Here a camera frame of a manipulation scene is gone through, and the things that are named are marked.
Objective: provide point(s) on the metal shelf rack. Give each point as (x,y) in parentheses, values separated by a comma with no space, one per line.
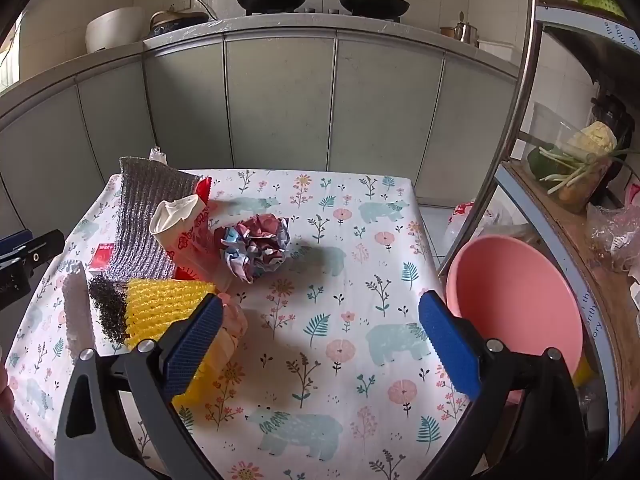
(560,240)

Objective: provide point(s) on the gas stove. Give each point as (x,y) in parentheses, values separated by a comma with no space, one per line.
(320,10)

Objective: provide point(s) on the dark steel wool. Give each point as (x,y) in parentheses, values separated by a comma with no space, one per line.
(107,310)

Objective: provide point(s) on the pink white packet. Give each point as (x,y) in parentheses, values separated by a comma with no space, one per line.
(192,245)

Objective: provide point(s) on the black appliance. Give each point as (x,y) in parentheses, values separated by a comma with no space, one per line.
(612,110)

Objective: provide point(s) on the brown container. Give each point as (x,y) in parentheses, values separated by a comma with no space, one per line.
(582,192)

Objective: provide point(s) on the paper ball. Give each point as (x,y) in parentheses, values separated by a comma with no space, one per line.
(255,247)

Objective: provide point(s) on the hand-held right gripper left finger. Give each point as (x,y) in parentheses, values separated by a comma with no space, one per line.
(195,345)

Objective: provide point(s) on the silver bubble mailer bag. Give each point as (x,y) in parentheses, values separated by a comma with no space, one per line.
(140,210)

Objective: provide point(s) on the grey kitchen cabinet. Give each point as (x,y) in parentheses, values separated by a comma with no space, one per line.
(280,100)

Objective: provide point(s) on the window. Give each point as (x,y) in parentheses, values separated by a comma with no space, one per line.
(12,60)

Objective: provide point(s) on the cauliflower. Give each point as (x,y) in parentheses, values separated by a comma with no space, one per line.
(597,137)

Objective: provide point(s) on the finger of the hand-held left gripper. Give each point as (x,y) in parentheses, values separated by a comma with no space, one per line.
(15,242)
(37,255)

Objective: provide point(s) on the red and white plastic bag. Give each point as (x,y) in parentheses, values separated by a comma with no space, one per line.
(462,215)

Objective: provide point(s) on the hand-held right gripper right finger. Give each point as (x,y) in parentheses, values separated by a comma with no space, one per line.
(450,345)

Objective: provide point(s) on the clear plastic container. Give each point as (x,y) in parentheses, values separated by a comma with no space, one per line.
(550,125)

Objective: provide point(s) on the yellow plastic object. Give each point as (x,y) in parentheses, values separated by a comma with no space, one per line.
(584,372)

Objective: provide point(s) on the floral bear print tablecloth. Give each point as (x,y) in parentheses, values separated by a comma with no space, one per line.
(350,270)

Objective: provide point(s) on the green pepper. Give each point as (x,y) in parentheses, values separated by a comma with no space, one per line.
(537,165)

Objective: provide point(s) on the pink plastic basin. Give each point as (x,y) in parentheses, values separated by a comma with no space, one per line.
(515,300)

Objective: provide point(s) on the clear plastic bag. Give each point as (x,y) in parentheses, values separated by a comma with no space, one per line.
(612,240)

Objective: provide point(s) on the green colander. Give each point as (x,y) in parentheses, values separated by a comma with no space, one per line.
(600,2)

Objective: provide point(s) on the small copper pot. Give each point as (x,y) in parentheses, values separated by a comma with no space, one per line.
(447,31)

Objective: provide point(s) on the red snack packet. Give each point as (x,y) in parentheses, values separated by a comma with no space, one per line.
(101,258)
(202,192)

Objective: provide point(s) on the yellow net sponge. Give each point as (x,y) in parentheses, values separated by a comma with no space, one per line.
(155,305)

